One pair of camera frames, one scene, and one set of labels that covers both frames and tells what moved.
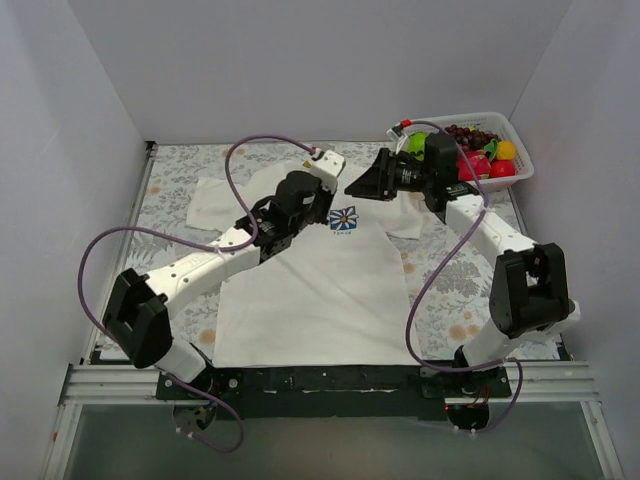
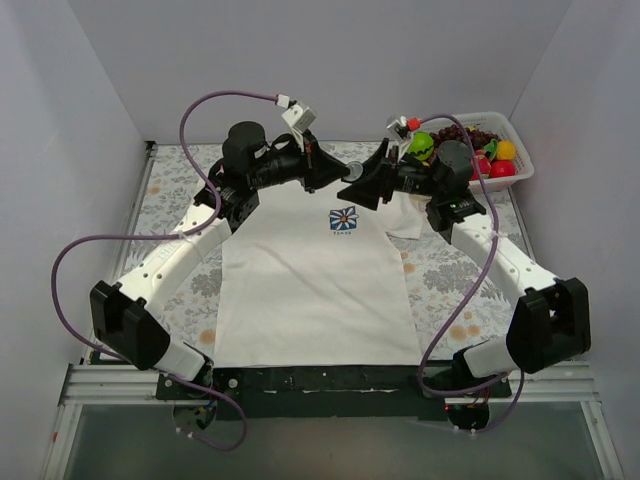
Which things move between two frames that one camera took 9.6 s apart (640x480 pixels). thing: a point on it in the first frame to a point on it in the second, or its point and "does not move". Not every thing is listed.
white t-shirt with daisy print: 333,298 does not move
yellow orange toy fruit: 506,150 does not move
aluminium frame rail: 114,384 does not move
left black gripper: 325,198 to 308,165
